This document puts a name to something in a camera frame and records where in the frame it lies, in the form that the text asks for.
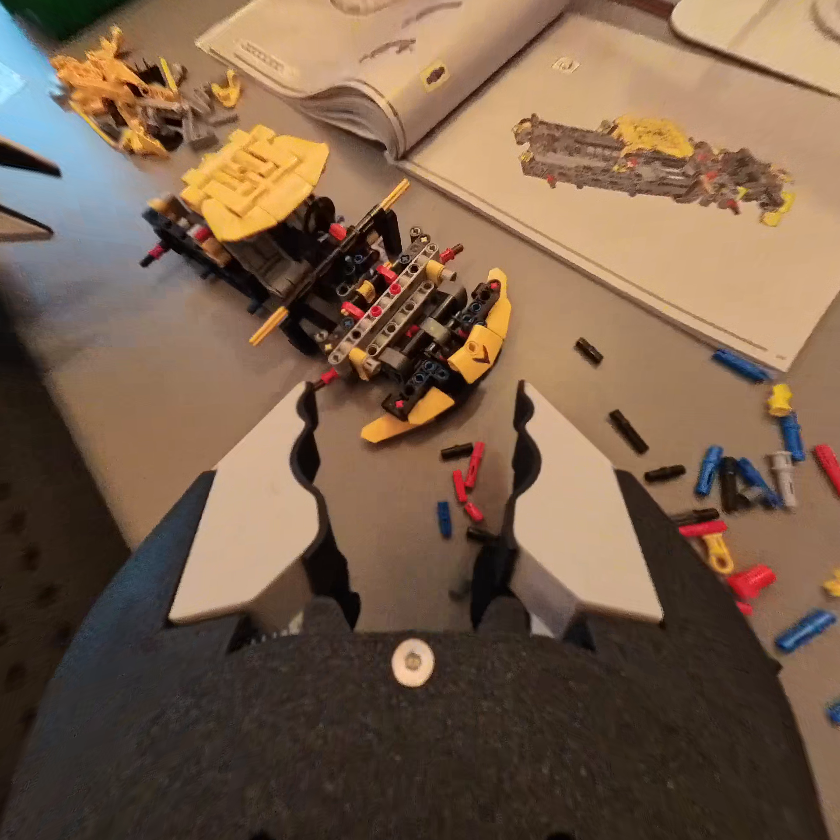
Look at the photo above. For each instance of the grey desk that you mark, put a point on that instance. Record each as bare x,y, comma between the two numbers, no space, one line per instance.
164,367

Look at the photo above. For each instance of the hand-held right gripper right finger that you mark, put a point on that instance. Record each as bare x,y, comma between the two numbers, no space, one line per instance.
577,525

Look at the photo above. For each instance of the pile of loose brick parts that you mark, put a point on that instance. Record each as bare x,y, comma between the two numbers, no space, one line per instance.
118,92

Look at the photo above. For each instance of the pile of blue red pins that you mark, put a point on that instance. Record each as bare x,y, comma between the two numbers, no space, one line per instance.
741,364

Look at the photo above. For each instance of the white document stand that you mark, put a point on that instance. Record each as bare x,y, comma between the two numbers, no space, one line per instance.
754,33

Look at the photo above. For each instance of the instruction booklet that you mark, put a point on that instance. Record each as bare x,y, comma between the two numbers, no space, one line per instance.
656,262

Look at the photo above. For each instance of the black perforated pad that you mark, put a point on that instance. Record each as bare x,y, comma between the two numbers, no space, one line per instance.
39,525

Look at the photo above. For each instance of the yellow black toy brick car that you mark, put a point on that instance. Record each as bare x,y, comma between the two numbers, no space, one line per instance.
262,184

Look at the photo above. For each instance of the red axle connector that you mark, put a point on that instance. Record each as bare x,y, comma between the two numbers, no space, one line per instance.
751,581

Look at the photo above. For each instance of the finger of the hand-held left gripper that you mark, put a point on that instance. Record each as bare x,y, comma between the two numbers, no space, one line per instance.
26,157
23,226

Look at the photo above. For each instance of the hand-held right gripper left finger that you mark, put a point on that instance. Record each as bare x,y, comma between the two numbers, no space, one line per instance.
249,525

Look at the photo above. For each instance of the grey axle connector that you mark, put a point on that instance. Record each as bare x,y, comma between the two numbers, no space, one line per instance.
784,479

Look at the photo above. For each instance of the green box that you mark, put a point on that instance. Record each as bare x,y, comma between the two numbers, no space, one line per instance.
65,13

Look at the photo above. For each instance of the yellow pin connector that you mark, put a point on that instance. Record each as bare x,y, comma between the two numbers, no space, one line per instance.
720,551

